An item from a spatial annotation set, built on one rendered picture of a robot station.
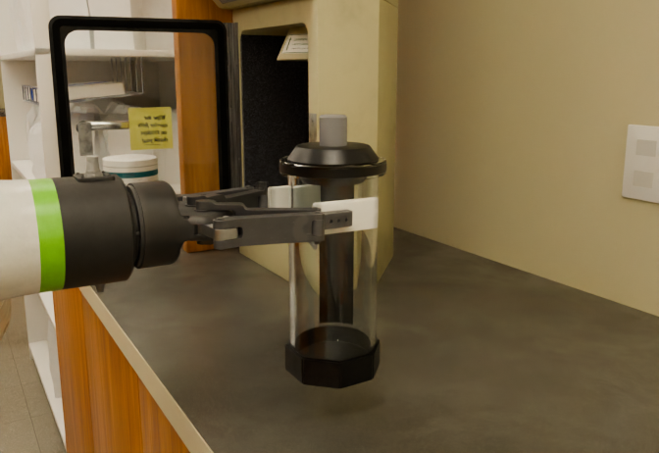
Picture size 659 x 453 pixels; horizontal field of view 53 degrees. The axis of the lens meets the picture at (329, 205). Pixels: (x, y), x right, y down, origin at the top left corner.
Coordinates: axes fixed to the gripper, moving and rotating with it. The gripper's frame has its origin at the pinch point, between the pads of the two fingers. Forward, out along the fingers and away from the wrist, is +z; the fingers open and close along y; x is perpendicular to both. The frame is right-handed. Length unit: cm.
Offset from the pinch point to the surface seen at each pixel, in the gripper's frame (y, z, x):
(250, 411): 3.5, -7.4, 22.5
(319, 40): 30.3, 15.8, -18.1
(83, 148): 63, -12, 0
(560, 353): -3.3, 33.1, 21.9
